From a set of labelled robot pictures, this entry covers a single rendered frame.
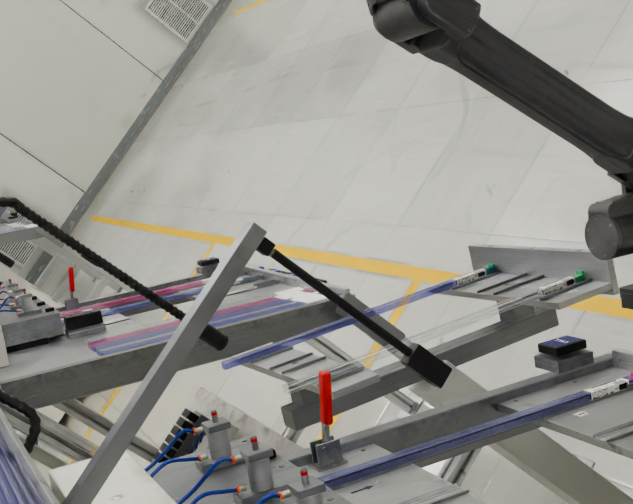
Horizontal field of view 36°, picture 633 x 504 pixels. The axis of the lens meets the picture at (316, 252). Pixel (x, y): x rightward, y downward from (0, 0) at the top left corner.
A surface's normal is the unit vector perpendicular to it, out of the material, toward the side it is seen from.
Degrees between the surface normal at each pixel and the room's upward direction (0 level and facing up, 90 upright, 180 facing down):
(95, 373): 90
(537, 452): 90
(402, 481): 45
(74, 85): 90
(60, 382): 90
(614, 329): 0
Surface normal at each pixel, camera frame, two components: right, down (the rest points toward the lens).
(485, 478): -0.74, -0.55
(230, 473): -0.15, -0.98
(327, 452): 0.43, 0.07
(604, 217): -0.88, 0.18
